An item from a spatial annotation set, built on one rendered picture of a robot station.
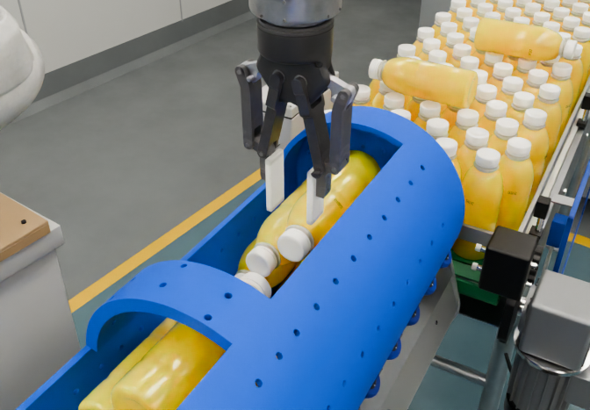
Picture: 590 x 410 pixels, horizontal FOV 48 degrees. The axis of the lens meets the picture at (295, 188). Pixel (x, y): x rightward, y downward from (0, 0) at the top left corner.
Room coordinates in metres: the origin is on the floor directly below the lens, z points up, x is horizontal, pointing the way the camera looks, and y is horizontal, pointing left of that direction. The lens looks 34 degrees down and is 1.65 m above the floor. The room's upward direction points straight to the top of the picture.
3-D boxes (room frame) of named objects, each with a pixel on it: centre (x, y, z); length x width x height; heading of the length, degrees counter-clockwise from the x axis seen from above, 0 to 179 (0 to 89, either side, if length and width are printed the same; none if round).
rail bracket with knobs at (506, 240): (0.83, -0.35, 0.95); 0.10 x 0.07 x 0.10; 61
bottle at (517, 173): (0.97, -0.38, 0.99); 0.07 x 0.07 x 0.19
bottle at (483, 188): (0.93, -0.32, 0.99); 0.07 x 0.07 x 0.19
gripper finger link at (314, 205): (0.61, -0.02, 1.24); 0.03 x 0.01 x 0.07; 150
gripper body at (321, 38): (0.62, 0.00, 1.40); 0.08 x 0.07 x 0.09; 60
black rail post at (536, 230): (0.98, -0.45, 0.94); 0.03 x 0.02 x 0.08; 151
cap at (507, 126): (1.04, -0.38, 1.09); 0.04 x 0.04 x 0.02
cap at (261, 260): (0.65, 0.04, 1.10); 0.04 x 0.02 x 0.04; 60
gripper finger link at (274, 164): (0.63, 0.02, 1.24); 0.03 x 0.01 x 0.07; 150
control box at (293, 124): (1.21, 0.00, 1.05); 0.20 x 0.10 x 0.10; 151
